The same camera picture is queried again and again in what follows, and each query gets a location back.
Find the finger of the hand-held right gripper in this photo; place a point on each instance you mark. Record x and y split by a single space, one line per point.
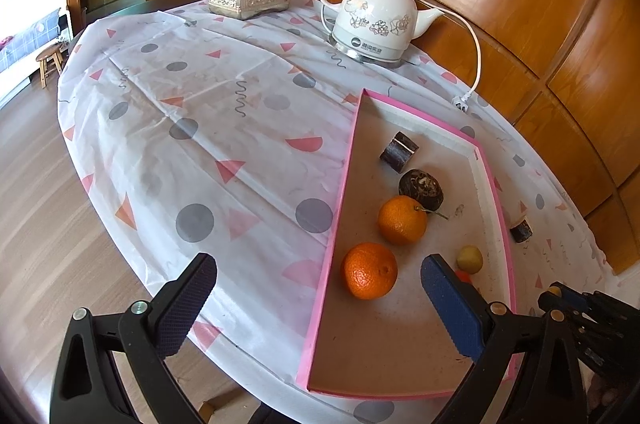
575 292
547 301

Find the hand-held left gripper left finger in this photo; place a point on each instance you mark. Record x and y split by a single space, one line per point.
185 304

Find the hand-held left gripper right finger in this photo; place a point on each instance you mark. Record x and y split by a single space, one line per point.
450 304

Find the small yellow round fruit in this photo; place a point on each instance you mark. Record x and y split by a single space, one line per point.
469 259

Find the pink-rimmed shallow tray box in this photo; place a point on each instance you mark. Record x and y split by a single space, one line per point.
390 344

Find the round orange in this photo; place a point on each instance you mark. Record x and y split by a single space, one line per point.
369 271

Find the orange with stem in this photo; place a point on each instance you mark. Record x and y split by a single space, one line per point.
402 221

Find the dark brown round fruit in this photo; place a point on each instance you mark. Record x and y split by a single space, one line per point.
422 190

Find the dark sugarcane piece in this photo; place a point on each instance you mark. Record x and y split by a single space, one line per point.
521 230
398 152

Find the person's right hand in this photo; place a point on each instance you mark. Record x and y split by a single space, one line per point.
602 396

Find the small orange-red fruit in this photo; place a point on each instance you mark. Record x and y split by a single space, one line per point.
462 276

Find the white power plug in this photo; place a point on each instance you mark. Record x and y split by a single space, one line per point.
461 102

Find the kettle base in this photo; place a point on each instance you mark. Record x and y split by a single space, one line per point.
360 53

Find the small wooden stool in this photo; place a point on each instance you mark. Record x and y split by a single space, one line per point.
49 61

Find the white floral electric kettle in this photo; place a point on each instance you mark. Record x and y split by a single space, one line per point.
375 13

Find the dark round table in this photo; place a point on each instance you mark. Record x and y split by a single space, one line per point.
145 5

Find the blue plaid sofa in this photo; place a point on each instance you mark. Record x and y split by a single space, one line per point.
25 38

